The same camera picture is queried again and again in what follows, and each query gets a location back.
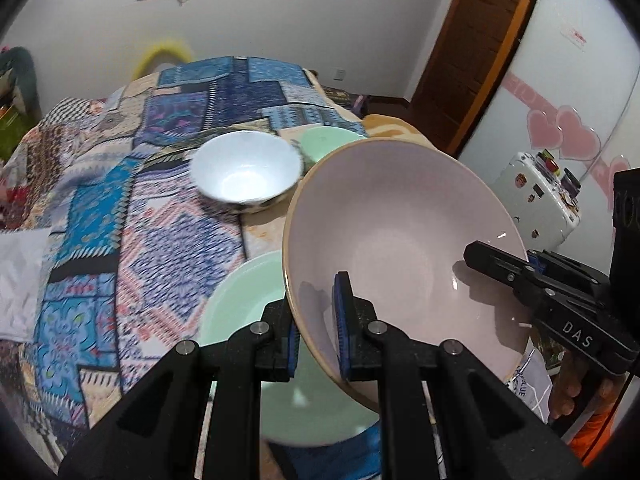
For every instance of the red white sticker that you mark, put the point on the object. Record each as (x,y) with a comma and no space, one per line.
(573,37)

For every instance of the green bowl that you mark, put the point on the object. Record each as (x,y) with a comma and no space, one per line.
(325,140)

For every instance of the wooden door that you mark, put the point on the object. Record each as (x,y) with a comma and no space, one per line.
(470,60)

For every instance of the white sliding wardrobe door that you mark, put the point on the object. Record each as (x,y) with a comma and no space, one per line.
(565,85)

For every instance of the blue patchwork blanket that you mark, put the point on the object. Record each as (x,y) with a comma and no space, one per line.
(150,240)

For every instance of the white printed bag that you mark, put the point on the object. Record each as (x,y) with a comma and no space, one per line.
(530,385)

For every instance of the white bowl with dark spots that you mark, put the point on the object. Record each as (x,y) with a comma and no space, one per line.
(240,170)

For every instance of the green plate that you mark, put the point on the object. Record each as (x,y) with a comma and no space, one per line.
(240,300)

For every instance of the pink bowl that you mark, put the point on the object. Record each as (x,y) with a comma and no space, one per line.
(400,220)

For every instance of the person's right hand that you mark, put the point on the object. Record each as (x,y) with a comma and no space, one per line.
(562,390)

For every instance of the green box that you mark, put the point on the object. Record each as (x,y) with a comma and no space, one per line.
(9,135)

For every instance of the small dark jar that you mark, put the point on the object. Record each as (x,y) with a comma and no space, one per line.
(570,182)

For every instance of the yellow foam tube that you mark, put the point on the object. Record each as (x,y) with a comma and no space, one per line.
(150,52)

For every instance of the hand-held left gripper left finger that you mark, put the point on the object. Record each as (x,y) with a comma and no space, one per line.
(277,355)

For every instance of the white cloth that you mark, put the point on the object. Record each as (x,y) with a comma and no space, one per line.
(20,285)

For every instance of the white suitcase with stickers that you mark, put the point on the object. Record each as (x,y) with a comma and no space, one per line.
(540,210)

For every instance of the white wall socket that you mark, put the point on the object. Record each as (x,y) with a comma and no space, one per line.
(339,75)

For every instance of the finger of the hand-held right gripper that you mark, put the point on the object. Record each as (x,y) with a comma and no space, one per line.
(495,265)
(555,267)

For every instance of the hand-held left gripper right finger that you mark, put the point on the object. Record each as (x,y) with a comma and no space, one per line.
(342,330)

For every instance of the patterned bag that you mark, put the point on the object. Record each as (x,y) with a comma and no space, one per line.
(345,97)

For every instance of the red yellow toy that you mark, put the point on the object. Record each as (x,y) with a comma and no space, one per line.
(547,162)

